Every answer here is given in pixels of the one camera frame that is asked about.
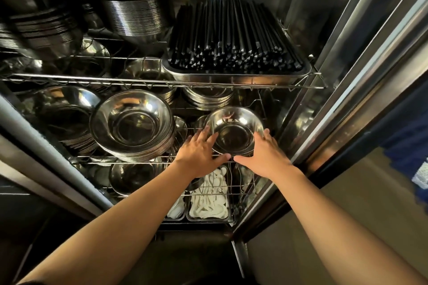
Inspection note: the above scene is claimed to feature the person's right hand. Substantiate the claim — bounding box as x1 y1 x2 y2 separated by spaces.
233 128 293 180

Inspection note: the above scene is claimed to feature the person's left hand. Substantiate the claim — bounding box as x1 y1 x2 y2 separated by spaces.
173 127 232 179

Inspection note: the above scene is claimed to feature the small steel bowl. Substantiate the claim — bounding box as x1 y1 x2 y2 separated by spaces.
204 106 265 157

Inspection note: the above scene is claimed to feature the person's right forearm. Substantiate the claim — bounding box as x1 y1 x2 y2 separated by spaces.
267 165 428 285

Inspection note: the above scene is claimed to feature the person's left forearm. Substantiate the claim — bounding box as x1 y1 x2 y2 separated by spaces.
17 161 202 285

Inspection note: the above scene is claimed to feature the short stack of steel plates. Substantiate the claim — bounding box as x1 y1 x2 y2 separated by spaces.
182 87 235 111

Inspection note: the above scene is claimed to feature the pile of white spoons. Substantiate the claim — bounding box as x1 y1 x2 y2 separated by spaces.
189 167 230 219

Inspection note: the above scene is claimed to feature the steel chopstick tray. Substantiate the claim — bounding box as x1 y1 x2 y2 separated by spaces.
161 8 313 86

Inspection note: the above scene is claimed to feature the narrow steel spoon tray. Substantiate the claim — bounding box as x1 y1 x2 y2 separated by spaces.
165 193 187 221

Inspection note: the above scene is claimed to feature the stack of wide steel bowls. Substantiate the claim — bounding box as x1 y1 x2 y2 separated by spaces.
90 89 177 163

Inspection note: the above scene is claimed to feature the low steel bowl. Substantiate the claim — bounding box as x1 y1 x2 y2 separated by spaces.
108 159 165 196

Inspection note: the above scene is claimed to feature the stack of deep steel bowls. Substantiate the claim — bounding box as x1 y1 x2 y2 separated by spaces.
123 58 177 105

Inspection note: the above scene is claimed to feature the pile of black chopsticks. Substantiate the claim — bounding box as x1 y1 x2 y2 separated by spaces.
168 0 304 73

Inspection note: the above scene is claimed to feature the single shiny steel bowl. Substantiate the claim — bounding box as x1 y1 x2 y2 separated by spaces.
79 39 111 76

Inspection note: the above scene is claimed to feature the tall stack of steel plates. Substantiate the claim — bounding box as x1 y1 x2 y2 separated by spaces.
102 0 172 45

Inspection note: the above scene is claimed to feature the steel cabinet door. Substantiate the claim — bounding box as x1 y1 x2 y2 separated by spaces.
231 0 428 243

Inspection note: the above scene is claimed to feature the stack of dim steel bowls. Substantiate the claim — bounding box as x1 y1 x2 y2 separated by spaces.
33 86 102 156

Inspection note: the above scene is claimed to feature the blue cloth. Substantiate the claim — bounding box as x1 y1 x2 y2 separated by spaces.
379 91 428 202

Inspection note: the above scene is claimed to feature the tilted stack of steel plates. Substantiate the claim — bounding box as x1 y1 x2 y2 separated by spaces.
0 0 85 60

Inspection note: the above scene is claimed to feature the wire rack shelf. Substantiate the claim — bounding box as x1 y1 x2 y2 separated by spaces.
0 36 327 92
85 179 265 225
68 126 268 166

